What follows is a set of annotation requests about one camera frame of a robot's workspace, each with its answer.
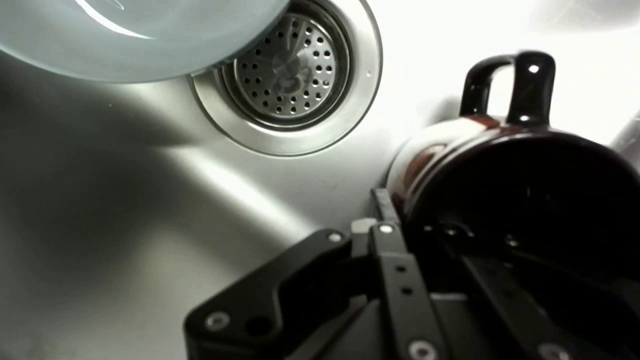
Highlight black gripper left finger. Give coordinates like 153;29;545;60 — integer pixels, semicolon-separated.
183;189;447;360

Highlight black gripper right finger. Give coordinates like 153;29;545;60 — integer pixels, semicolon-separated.
426;226;640;360

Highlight dark brown mug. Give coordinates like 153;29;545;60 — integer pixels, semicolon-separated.
383;48;640;316

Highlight metal sink drain strainer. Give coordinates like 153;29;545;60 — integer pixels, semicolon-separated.
189;0;383;160

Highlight stainless steel sink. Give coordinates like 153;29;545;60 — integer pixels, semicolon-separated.
0;0;640;360

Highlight pale round plate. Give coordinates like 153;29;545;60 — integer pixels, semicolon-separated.
0;0;292;87

